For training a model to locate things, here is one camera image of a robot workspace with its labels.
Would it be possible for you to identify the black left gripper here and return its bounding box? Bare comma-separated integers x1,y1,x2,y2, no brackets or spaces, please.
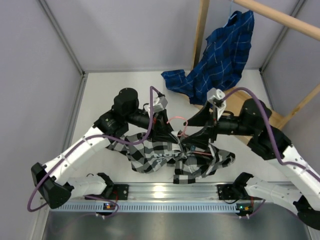
125,108,179,144

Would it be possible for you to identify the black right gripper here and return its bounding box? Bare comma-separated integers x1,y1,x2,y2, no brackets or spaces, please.
183,100,258,151

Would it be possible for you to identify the black white checkered shirt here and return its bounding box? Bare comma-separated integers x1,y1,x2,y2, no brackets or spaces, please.
106,137,236,184

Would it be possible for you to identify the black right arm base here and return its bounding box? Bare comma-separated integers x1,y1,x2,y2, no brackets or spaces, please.
216,184,263,203

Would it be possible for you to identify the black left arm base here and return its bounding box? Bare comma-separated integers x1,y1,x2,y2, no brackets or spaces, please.
84,184,129,201

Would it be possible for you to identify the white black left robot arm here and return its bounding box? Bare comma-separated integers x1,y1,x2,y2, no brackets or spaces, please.
31,86,181,209

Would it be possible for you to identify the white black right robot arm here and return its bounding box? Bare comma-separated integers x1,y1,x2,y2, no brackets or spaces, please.
183,98,320,230

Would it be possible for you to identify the blue plaid shirt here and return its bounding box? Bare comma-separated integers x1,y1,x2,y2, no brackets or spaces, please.
161,10,255,105

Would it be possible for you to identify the light blue hanger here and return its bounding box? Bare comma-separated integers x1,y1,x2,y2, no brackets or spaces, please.
223,0,237,28

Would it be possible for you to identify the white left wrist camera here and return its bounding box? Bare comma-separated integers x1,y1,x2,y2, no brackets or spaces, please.
143,96,168,117

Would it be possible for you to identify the aluminium mounting rail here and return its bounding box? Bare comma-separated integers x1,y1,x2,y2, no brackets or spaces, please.
39,181,301,201

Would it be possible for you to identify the slotted grey cable duct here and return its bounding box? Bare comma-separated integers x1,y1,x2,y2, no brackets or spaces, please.
53,201,253,214

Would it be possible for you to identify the wooden clothes rack frame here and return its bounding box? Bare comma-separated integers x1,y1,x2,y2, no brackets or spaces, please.
189,0,320,145

